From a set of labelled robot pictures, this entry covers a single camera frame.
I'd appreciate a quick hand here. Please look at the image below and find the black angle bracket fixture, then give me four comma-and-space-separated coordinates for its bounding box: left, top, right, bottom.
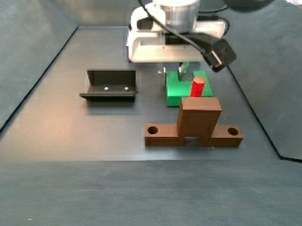
79, 69, 136, 100

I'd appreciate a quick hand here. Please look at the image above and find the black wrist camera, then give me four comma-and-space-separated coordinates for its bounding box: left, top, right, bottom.
185, 34, 236, 72

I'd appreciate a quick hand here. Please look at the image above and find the red cylinder peg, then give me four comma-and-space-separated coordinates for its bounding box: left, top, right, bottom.
189, 77, 206, 97

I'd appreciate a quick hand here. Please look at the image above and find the green U-shaped block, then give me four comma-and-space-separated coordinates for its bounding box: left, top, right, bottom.
165, 71, 214, 107

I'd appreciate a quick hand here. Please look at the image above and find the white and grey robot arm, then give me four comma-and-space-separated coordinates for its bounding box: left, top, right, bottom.
125, 0, 227, 71

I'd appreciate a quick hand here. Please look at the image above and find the brown T-shaped block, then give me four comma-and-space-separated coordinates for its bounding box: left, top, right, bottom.
144, 97, 243, 147

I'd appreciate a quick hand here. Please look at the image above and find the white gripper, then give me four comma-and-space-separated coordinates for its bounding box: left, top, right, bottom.
127, 5, 227, 83

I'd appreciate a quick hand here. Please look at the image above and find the black cable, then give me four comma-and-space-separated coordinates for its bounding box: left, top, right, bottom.
136, 0, 216, 64

